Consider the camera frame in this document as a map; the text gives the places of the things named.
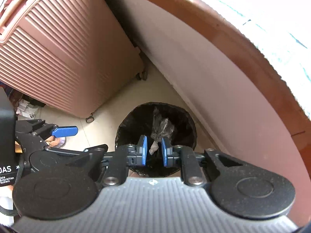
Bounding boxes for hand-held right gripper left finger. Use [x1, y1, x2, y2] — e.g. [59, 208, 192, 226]
[66, 136, 148, 187]

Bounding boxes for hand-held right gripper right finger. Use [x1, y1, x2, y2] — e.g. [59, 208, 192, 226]
[161, 138, 246, 187]

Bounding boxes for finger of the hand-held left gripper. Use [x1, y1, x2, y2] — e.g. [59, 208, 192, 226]
[16, 133, 50, 152]
[16, 119, 79, 139]

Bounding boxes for black trash bin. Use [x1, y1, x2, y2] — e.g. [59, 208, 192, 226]
[115, 102, 198, 178]

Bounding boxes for clear plastic wrapper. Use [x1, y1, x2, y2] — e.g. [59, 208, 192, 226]
[148, 105, 175, 156]

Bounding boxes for scattered white papers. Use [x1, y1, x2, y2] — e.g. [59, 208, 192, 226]
[15, 99, 46, 119]

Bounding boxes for pink ribbed suitcase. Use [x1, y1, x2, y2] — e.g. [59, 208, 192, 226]
[0, 0, 149, 124]

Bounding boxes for blue checked blanket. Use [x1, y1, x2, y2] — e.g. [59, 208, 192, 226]
[143, 0, 311, 119]

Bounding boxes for wooden bed frame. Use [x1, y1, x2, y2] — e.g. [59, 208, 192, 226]
[107, 0, 311, 175]

